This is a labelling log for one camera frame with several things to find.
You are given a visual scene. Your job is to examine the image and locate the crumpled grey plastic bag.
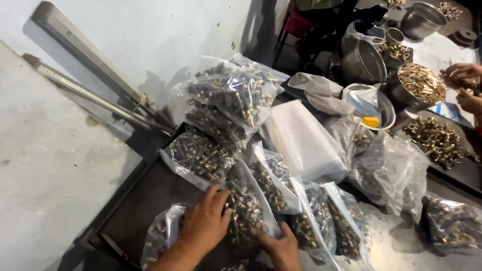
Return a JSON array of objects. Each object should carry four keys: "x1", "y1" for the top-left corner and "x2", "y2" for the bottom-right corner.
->
[{"x1": 288, "y1": 72, "x2": 355, "y2": 116}]

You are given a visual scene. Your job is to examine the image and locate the thick grey metal rail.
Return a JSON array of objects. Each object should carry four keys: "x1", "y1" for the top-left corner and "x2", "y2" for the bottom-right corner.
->
[{"x1": 31, "y1": 1, "x2": 174, "y2": 126}]

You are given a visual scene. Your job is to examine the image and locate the pile of clear fittings bags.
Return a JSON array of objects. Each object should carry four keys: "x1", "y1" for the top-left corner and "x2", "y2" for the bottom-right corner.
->
[{"x1": 140, "y1": 53, "x2": 374, "y2": 271}]

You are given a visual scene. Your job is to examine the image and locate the blue and white paper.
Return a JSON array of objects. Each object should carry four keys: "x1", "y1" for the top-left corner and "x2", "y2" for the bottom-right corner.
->
[{"x1": 429, "y1": 101, "x2": 476, "y2": 129}]

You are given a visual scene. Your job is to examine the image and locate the clear packet of brass fittings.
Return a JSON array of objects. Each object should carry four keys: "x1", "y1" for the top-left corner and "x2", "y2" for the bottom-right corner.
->
[
  {"x1": 222, "y1": 160, "x2": 282, "y2": 260},
  {"x1": 421, "y1": 195, "x2": 482, "y2": 257}
]

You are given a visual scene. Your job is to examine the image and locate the crumpled clear plastic bag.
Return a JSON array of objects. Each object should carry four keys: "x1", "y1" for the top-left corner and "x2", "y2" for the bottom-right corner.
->
[{"x1": 348, "y1": 130, "x2": 431, "y2": 223}]

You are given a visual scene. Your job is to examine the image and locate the small steel cup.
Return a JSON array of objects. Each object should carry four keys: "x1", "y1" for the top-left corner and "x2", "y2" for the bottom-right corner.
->
[{"x1": 384, "y1": 27, "x2": 405, "y2": 46}]

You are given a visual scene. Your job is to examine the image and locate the person's right hand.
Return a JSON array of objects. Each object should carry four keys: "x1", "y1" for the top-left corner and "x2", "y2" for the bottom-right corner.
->
[{"x1": 252, "y1": 222, "x2": 303, "y2": 271}]

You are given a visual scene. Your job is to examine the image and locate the dark chair with red seat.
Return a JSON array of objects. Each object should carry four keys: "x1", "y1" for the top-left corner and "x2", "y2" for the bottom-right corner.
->
[{"x1": 272, "y1": 0, "x2": 347, "y2": 70}]

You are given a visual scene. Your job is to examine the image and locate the large heap of brass fittings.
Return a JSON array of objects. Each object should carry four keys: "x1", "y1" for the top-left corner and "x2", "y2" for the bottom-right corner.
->
[{"x1": 403, "y1": 117, "x2": 467, "y2": 171}]

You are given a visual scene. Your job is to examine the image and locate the heap of brass pins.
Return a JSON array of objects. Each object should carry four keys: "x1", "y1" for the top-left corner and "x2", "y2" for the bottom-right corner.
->
[{"x1": 398, "y1": 64, "x2": 447, "y2": 104}]

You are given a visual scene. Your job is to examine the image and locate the clear bag behind steel pot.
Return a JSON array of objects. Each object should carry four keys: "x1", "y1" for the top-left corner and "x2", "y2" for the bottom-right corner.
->
[{"x1": 340, "y1": 20, "x2": 386, "y2": 55}]

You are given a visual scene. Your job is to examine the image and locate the stack of black discs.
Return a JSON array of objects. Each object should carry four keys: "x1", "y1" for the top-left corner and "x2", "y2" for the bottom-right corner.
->
[{"x1": 451, "y1": 27, "x2": 478, "y2": 48}]

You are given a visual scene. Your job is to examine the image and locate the white bundle of plastic sheets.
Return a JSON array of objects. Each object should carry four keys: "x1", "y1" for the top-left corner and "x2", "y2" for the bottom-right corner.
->
[{"x1": 262, "y1": 99, "x2": 350, "y2": 184}]

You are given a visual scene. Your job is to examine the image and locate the thin metal rail with scale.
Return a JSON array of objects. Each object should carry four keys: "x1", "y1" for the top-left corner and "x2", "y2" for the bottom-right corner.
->
[{"x1": 21, "y1": 53, "x2": 177, "y2": 135}]

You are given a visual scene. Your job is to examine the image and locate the steel bowl holding clear bags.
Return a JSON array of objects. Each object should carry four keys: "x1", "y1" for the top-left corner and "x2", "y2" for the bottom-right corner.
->
[{"x1": 343, "y1": 84, "x2": 397, "y2": 131}]

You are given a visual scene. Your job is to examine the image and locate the person's left hand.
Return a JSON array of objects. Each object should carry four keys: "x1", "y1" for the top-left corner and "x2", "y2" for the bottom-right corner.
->
[{"x1": 178, "y1": 184, "x2": 233, "y2": 251}]

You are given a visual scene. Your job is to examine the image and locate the tall empty steel pot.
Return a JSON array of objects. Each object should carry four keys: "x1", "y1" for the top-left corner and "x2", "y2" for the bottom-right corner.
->
[{"x1": 340, "y1": 39, "x2": 388, "y2": 86}]

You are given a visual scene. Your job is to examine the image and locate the steel bowl of brass pins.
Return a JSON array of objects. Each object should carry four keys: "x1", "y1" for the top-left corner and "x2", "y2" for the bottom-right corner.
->
[{"x1": 383, "y1": 63, "x2": 447, "y2": 112}]

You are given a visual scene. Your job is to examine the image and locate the wide empty steel pot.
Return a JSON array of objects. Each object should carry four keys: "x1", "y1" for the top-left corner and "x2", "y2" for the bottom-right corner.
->
[{"x1": 400, "y1": 2, "x2": 448, "y2": 41}]

